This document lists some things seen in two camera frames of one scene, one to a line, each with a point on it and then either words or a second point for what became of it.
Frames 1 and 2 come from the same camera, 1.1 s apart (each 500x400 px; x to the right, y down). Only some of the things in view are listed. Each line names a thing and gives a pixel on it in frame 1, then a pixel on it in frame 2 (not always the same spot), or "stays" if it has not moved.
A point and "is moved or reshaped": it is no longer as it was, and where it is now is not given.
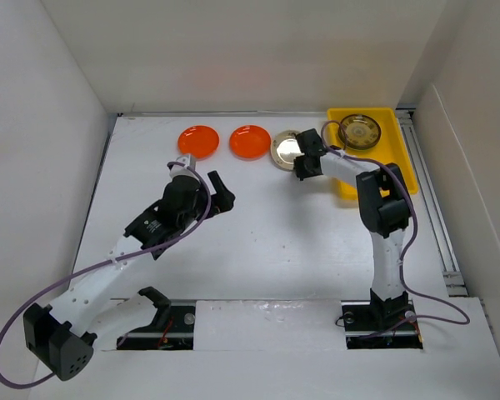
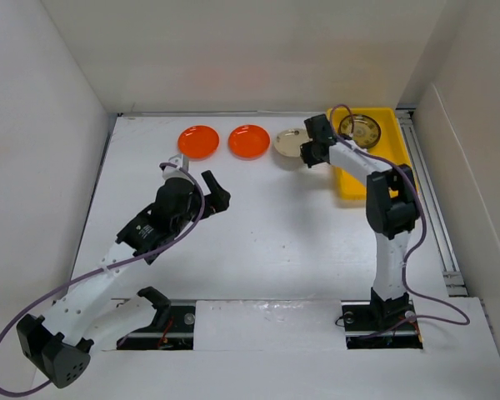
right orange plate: (250, 142) stays
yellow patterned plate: (362, 131) stays
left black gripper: (220, 202) stays
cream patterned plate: (284, 149) is moved or reshaped
